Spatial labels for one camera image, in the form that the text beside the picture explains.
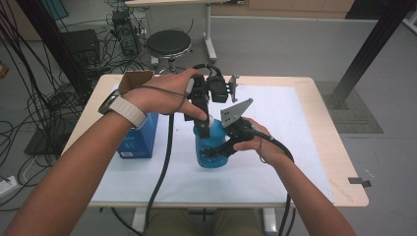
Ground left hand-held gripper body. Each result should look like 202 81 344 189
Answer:
185 74 240 114

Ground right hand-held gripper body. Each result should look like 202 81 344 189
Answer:
219 97 261 143

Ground blue dish soap bottle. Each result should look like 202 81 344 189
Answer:
193 114 231 170

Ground blue cardboard box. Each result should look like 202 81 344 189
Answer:
116 70 160 159

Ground person's right hand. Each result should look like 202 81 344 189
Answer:
232 116 290 167

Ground person's left hand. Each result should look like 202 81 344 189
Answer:
123 67 209 122

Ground white table mat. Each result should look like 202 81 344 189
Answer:
91 84 336 204

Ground white background desk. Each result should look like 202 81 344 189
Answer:
124 0 246 64

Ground wristwatch with white band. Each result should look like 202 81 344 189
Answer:
97 88 148 130

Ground black round stool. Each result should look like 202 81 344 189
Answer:
146 29 193 76

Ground person's khaki trouser legs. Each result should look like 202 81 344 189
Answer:
146 207 264 236

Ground light wooden table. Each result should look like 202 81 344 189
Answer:
62 74 370 236

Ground wooden cabinet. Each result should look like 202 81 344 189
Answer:
210 0 356 20

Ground dark floor mat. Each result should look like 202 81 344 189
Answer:
314 81 385 135

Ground black tape piece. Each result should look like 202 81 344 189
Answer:
347 176 373 189

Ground black equipment box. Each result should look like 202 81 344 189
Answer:
60 29 101 67

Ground teal board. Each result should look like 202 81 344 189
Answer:
40 0 70 21

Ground white power strip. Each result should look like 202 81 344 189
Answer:
0 175 19 198

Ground thin grey right wrist cord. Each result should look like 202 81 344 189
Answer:
258 137 268 165

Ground thin grey wrist cord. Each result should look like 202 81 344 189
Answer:
258 137 268 165
140 85 190 116

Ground thin grey left wrist cord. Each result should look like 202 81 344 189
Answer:
140 85 190 116

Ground thick black right gripper cable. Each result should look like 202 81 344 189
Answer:
254 130 295 236

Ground thick black gripper cable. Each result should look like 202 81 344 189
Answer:
254 130 295 236
143 63 225 236

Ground thick black left gripper cable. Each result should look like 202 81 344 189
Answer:
143 63 225 236

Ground black floor base plate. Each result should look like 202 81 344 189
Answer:
24 126 80 157

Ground black metal frame post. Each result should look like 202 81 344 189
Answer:
323 0 417 110
15 0 94 99

